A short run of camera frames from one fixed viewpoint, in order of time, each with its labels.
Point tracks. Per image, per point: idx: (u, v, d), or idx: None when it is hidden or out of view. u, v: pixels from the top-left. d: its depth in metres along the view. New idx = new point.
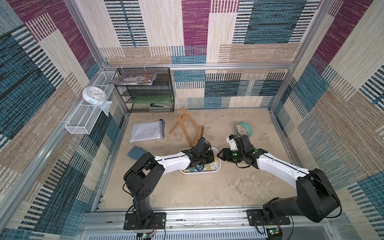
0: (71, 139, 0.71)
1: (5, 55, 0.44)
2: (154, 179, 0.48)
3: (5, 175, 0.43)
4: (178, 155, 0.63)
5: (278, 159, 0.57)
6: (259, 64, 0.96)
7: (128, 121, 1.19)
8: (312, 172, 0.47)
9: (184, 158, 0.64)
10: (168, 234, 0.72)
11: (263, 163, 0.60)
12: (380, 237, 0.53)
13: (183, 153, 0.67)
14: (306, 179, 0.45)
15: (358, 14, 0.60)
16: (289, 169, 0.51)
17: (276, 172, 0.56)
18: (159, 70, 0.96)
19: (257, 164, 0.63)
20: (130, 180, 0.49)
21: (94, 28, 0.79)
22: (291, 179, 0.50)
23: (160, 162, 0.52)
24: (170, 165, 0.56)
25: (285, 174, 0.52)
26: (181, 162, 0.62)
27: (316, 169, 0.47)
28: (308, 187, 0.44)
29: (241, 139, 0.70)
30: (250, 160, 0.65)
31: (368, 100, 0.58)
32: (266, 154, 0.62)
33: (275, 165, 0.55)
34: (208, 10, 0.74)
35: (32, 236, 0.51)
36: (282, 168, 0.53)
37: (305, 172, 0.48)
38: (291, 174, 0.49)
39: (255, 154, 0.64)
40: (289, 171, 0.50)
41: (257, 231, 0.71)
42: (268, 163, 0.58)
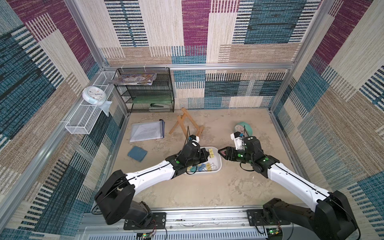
0: (71, 139, 0.71)
1: (5, 55, 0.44)
2: (126, 201, 0.43)
3: (5, 175, 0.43)
4: (158, 168, 0.55)
5: (292, 174, 0.53)
6: (259, 64, 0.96)
7: (128, 122, 1.19)
8: (333, 194, 0.43)
9: (164, 171, 0.56)
10: (169, 234, 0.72)
11: (276, 175, 0.56)
12: (380, 237, 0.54)
13: (167, 162, 0.60)
14: (327, 204, 0.41)
15: (358, 14, 0.60)
16: (307, 188, 0.47)
17: (289, 187, 0.52)
18: (159, 70, 0.96)
19: (267, 173, 0.59)
20: (101, 202, 0.45)
21: (94, 28, 0.79)
22: (307, 199, 0.47)
23: (133, 180, 0.46)
24: (146, 181, 0.49)
25: (301, 193, 0.48)
26: (161, 174, 0.55)
27: (337, 191, 0.44)
28: (329, 212, 0.40)
29: (251, 143, 0.64)
30: (260, 169, 0.61)
31: (368, 100, 0.58)
32: (278, 165, 0.57)
33: (289, 180, 0.51)
34: (208, 10, 0.74)
35: (32, 236, 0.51)
36: (299, 186, 0.49)
37: (325, 195, 0.44)
38: (309, 194, 0.46)
39: (266, 164, 0.59)
40: (306, 190, 0.47)
41: (257, 231, 0.71)
42: (282, 177, 0.54)
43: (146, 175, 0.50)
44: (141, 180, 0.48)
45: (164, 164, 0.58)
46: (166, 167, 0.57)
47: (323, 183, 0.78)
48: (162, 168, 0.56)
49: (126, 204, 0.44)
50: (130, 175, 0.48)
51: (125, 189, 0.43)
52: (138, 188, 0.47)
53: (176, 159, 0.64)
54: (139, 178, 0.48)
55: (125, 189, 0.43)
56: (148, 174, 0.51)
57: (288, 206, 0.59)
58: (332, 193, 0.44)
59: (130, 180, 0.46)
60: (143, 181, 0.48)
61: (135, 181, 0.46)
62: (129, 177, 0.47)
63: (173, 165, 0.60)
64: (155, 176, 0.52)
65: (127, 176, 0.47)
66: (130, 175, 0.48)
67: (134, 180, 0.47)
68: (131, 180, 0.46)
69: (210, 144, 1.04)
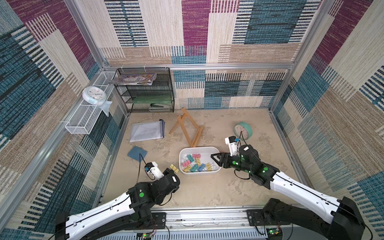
0: (71, 139, 0.71)
1: (5, 55, 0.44)
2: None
3: (5, 175, 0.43)
4: (109, 207, 0.48)
5: (296, 184, 0.51)
6: (259, 64, 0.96)
7: (128, 122, 1.19)
8: (343, 201, 0.43)
9: (116, 210, 0.48)
10: (172, 234, 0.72)
11: (280, 187, 0.54)
12: (380, 237, 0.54)
13: (125, 196, 0.51)
14: (341, 216, 0.41)
15: (358, 14, 0.60)
16: (317, 199, 0.46)
17: (296, 198, 0.51)
18: (159, 70, 0.96)
19: (269, 185, 0.57)
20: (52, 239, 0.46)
21: (94, 29, 0.79)
22: (318, 210, 0.46)
23: (72, 227, 0.44)
24: (87, 226, 0.45)
25: (311, 204, 0.47)
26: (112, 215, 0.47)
27: (345, 198, 0.44)
28: (347, 225, 0.39)
29: (249, 154, 0.58)
30: (261, 181, 0.57)
31: (368, 100, 0.58)
32: (280, 175, 0.55)
33: (296, 192, 0.49)
34: (208, 10, 0.74)
35: (32, 236, 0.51)
36: (307, 197, 0.47)
37: (336, 205, 0.43)
38: (320, 206, 0.45)
39: (268, 175, 0.56)
40: (316, 202, 0.45)
41: (257, 232, 0.71)
42: (288, 189, 0.51)
43: (90, 218, 0.46)
44: (80, 226, 0.44)
45: (120, 201, 0.50)
46: (120, 204, 0.49)
47: (323, 183, 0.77)
48: (114, 207, 0.48)
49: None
50: (71, 219, 0.45)
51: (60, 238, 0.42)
52: (77, 236, 0.44)
53: (141, 190, 0.52)
54: (78, 224, 0.44)
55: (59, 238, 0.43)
56: (94, 216, 0.46)
57: (291, 210, 0.59)
58: (342, 201, 0.43)
59: (67, 228, 0.43)
60: (83, 227, 0.44)
61: (72, 229, 0.43)
62: (70, 222, 0.44)
63: (134, 200, 0.50)
64: (102, 219, 0.46)
65: (67, 221, 0.45)
66: (70, 220, 0.45)
67: (72, 227, 0.44)
68: (69, 227, 0.44)
69: (210, 144, 1.04)
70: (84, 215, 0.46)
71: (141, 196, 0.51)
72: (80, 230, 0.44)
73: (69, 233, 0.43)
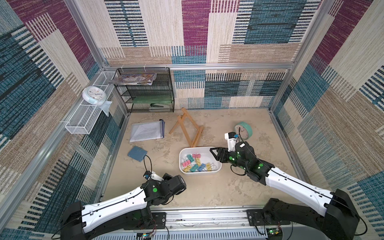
0: (71, 139, 0.71)
1: (5, 55, 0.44)
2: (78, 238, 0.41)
3: (5, 175, 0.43)
4: (125, 198, 0.50)
5: (290, 178, 0.52)
6: (259, 64, 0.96)
7: (128, 121, 1.19)
8: (335, 193, 0.44)
9: (132, 203, 0.50)
10: (171, 234, 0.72)
11: (275, 182, 0.54)
12: (380, 237, 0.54)
13: (139, 190, 0.53)
14: (335, 208, 0.41)
15: (358, 14, 0.60)
16: (310, 193, 0.46)
17: (291, 193, 0.51)
18: (159, 70, 0.96)
19: (264, 180, 0.57)
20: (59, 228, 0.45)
21: (94, 29, 0.79)
22: (311, 203, 0.46)
23: (88, 216, 0.44)
24: (104, 216, 0.45)
25: (305, 198, 0.47)
26: (128, 207, 0.49)
27: (338, 190, 0.44)
28: (339, 216, 0.40)
29: (245, 150, 0.58)
30: (256, 177, 0.58)
31: (368, 100, 0.58)
32: (275, 170, 0.56)
33: (291, 187, 0.50)
34: (208, 10, 0.74)
35: (32, 236, 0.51)
36: (301, 191, 0.48)
37: (329, 197, 0.44)
38: (314, 199, 0.45)
39: (263, 171, 0.57)
40: (310, 195, 0.46)
41: (257, 232, 0.71)
42: (282, 184, 0.52)
43: (107, 209, 0.46)
44: (96, 215, 0.44)
45: (136, 193, 0.52)
46: (137, 197, 0.51)
47: (323, 183, 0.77)
48: (131, 199, 0.50)
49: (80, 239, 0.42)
50: (87, 208, 0.45)
51: (75, 228, 0.41)
52: (92, 225, 0.44)
53: (154, 186, 0.56)
54: (95, 213, 0.45)
55: (75, 227, 0.41)
56: (110, 207, 0.47)
57: (289, 207, 0.60)
58: (334, 193, 0.44)
59: (83, 216, 0.43)
60: (99, 217, 0.45)
61: (88, 218, 0.43)
62: (86, 212, 0.44)
63: (148, 194, 0.53)
64: (117, 210, 0.47)
65: (82, 210, 0.44)
66: (86, 210, 0.45)
67: (88, 216, 0.44)
68: (85, 216, 0.44)
69: (210, 144, 1.04)
70: (100, 205, 0.47)
71: (154, 191, 0.54)
72: (96, 219, 0.44)
73: (86, 221, 0.43)
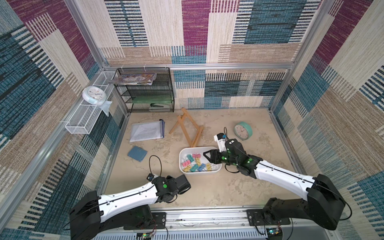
0: (71, 139, 0.71)
1: (5, 55, 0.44)
2: (94, 227, 0.41)
3: (5, 175, 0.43)
4: (138, 191, 0.52)
5: (277, 169, 0.54)
6: (259, 64, 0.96)
7: (128, 121, 1.19)
8: (317, 179, 0.45)
9: (145, 196, 0.52)
10: (170, 234, 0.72)
11: (263, 174, 0.56)
12: (380, 237, 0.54)
13: (152, 184, 0.56)
14: (314, 191, 0.43)
15: (358, 14, 0.60)
16: (294, 179, 0.49)
17: (278, 182, 0.53)
18: (159, 70, 0.96)
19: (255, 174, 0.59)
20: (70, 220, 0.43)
21: (94, 28, 0.79)
22: (296, 190, 0.48)
23: (104, 206, 0.44)
24: (119, 207, 0.46)
25: (290, 185, 0.49)
26: (141, 200, 0.51)
27: (319, 176, 0.46)
28: (319, 198, 0.42)
29: (234, 146, 0.62)
30: (246, 172, 0.60)
31: (368, 100, 0.58)
32: (263, 163, 0.58)
33: (277, 176, 0.52)
34: (208, 10, 0.74)
35: (32, 236, 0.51)
36: (286, 179, 0.50)
37: (311, 182, 0.46)
38: (297, 185, 0.47)
39: (252, 165, 0.60)
40: (294, 182, 0.48)
41: (257, 231, 0.71)
42: (269, 174, 0.54)
43: (122, 199, 0.48)
44: (113, 206, 0.45)
45: (148, 187, 0.54)
46: (149, 191, 0.53)
47: None
48: (144, 192, 0.52)
49: (92, 229, 0.42)
50: (103, 198, 0.46)
51: (92, 216, 0.41)
52: (108, 215, 0.44)
53: (164, 182, 0.58)
54: (111, 203, 0.45)
55: (91, 216, 0.41)
56: (125, 198, 0.48)
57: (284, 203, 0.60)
58: (316, 178, 0.46)
59: (100, 205, 0.44)
60: (115, 207, 0.45)
61: (105, 207, 0.44)
62: (102, 201, 0.45)
63: (158, 189, 0.55)
64: (132, 202, 0.49)
65: (99, 200, 0.45)
66: (102, 199, 0.45)
67: (105, 206, 0.44)
68: (102, 205, 0.44)
69: (210, 144, 1.04)
70: (115, 196, 0.47)
71: (164, 187, 0.57)
72: (113, 210, 0.45)
73: (103, 210, 0.43)
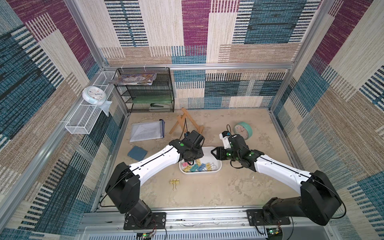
0: (71, 139, 0.71)
1: (5, 55, 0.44)
2: (134, 191, 0.45)
3: (5, 175, 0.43)
4: (161, 153, 0.54)
5: (276, 163, 0.55)
6: (259, 64, 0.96)
7: (128, 121, 1.19)
8: (314, 174, 0.46)
9: (169, 156, 0.55)
10: (168, 234, 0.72)
11: (262, 167, 0.58)
12: (380, 237, 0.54)
13: (170, 147, 0.58)
14: (310, 184, 0.44)
15: (358, 14, 0.60)
16: (291, 173, 0.50)
17: (276, 176, 0.54)
18: (159, 70, 0.96)
19: (254, 167, 0.61)
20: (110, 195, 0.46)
21: (94, 28, 0.79)
22: (293, 183, 0.49)
23: (137, 171, 0.46)
24: (150, 170, 0.49)
25: (286, 178, 0.51)
26: (166, 159, 0.54)
27: (317, 171, 0.46)
28: (313, 192, 0.43)
29: (235, 140, 0.66)
30: (247, 164, 0.63)
31: (368, 100, 0.58)
32: (263, 157, 0.60)
33: (275, 169, 0.53)
34: (208, 10, 0.74)
35: (32, 236, 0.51)
36: (283, 172, 0.51)
37: (307, 176, 0.46)
38: (293, 178, 0.48)
39: (252, 157, 0.62)
40: (290, 175, 0.49)
41: (257, 231, 0.71)
42: (268, 167, 0.56)
43: (150, 163, 0.50)
44: (145, 169, 0.48)
45: (168, 149, 0.57)
46: (170, 151, 0.56)
47: None
48: (166, 153, 0.55)
49: (134, 195, 0.46)
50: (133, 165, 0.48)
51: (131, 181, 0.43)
52: (143, 178, 0.47)
53: (180, 142, 0.62)
54: (142, 168, 0.48)
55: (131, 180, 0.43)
56: (152, 162, 0.51)
57: (282, 200, 0.61)
58: (313, 174, 0.46)
59: (134, 171, 0.46)
60: (148, 169, 0.48)
61: (139, 171, 0.46)
62: (133, 168, 0.47)
63: (177, 148, 0.58)
64: (159, 163, 0.52)
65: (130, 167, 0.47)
66: (133, 166, 0.47)
67: (138, 171, 0.46)
68: (135, 170, 0.46)
69: (210, 144, 1.04)
70: (143, 162, 0.49)
71: (181, 145, 0.60)
72: (147, 172, 0.48)
73: (139, 174, 0.46)
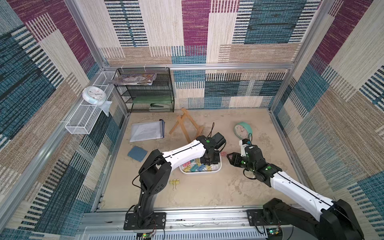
0: (71, 139, 0.71)
1: (5, 55, 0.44)
2: (165, 176, 0.50)
3: (5, 175, 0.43)
4: (190, 146, 0.59)
5: (295, 182, 0.53)
6: (259, 64, 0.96)
7: (128, 121, 1.18)
8: (337, 203, 0.44)
9: (196, 149, 0.60)
10: (167, 234, 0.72)
11: (279, 184, 0.56)
12: (380, 237, 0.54)
13: (198, 141, 0.63)
14: (331, 214, 0.41)
15: (358, 14, 0.60)
16: (310, 197, 0.47)
17: (293, 197, 0.52)
18: (159, 70, 0.96)
19: (270, 182, 0.60)
20: (143, 176, 0.52)
21: (94, 29, 0.79)
22: (311, 208, 0.47)
23: (169, 158, 0.52)
24: (180, 159, 0.55)
25: (305, 202, 0.48)
26: (193, 152, 0.59)
27: (341, 200, 0.44)
28: (334, 222, 0.40)
29: (252, 152, 0.65)
30: (262, 178, 0.61)
31: (368, 100, 0.58)
32: (281, 174, 0.58)
33: (293, 189, 0.51)
34: (208, 10, 0.74)
35: (32, 236, 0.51)
36: (302, 195, 0.49)
37: (329, 204, 0.44)
38: (313, 203, 0.46)
39: (269, 173, 0.59)
40: (310, 199, 0.47)
41: (257, 231, 0.71)
42: (285, 186, 0.54)
43: (180, 153, 0.55)
44: (175, 158, 0.53)
45: (196, 143, 0.61)
46: (198, 146, 0.60)
47: (323, 183, 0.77)
48: (194, 147, 0.60)
49: (165, 178, 0.51)
50: (166, 153, 0.53)
51: (163, 166, 0.48)
52: (173, 165, 0.53)
53: (206, 139, 0.65)
54: (174, 156, 0.53)
55: (164, 166, 0.48)
56: (182, 152, 0.56)
57: (290, 209, 0.59)
58: (335, 202, 0.44)
59: (166, 157, 0.52)
60: (178, 159, 0.54)
61: (171, 159, 0.52)
62: (166, 155, 0.52)
63: (204, 144, 0.62)
64: (188, 154, 0.57)
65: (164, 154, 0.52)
66: (165, 153, 0.53)
67: (170, 158, 0.52)
68: (167, 157, 0.52)
69: None
70: (173, 152, 0.54)
71: (206, 142, 0.64)
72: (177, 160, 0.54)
73: (170, 161, 0.51)
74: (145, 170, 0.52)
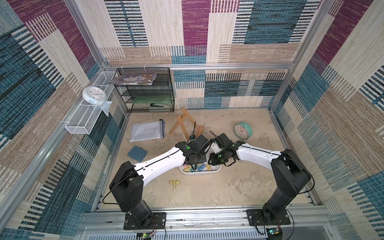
0: (71, 139, 0.71)
1: (5, 55, 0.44)
2: (136, 192, 0.45)
3: (5, 175, 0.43)
4: (167, 155, 0.54)
5: (254, 147, 0.62)
6: (259, 64, 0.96)
7: (128, 121, 1.18)
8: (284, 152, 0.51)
9: (174, 158, 0.54)
10: (168, 234, 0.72)
11: (243, 153, 0.64)
12: (380, 237, 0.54)
13: (176, 149, 0.58)
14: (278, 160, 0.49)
15: (358, 14, 0.60)
16: (264, 153, 0.55)
17: (255, 159, 0.59)
18: (159, 70, 0.96)
19: (238, 155, 0.66)
20: (115, 193, 0.46)
21: (94, 28, 0.79)
22: (267, 162, 0.53)
23: (142, 171, 0.46)
24: (154, 171, 0.49)
25: (262, 159, 0.56)
26: (171, 161, 0.54)
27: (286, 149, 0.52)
28: (281, 165, 0.48)
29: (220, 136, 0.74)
30: (231, 153, 0.68)
31: (368, 100, 0.57)
32: (243, 144, 0.66)
33: (252, 153, 0.59)
34: (208, 10, 0.74)
35: (32, 236, 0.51)
36: (258, 154, 0.57)
37: (278, 154, 0.52)
38: (267, 158, 0.53)
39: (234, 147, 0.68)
40: (264, 155, 0.55)
41: (257, 231, 0.71)
42: (247, 152, 0.62)
43: (155, 164, 0.50)
44: (149, 170, 0.48)
45: (174, 151, 0.56)
46: (176, 153, 0.56)
47: (323, 183, 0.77)
48: (172, 155, 0.55)
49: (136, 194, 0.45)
50: (138, 165, 0.48)
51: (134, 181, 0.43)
52: (147, 178, 0.47)
53: (186, 144, 0.61)
54: (147, 168, 0.48)
55: (134, 181, 0.43)
56: (157, 163, 0.50)
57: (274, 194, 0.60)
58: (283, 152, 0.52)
59: (138, 171, 0.46)
60: (152, 170, 0.48)
61: (143, 172, 0.46)
62: (138, 168, 0.47)
63: (183, 151, 0.58)
64: (163, 164, 0.51)
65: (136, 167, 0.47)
66: (138, 166, 0.47)
67: (143, 171, 0.47)
68: (140, 171, 0.46)
69: None
70: (148, 162, 0.50)
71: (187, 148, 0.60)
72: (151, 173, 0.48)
73: (142, 174, 0.46)
74: (116, 184, 0.46)
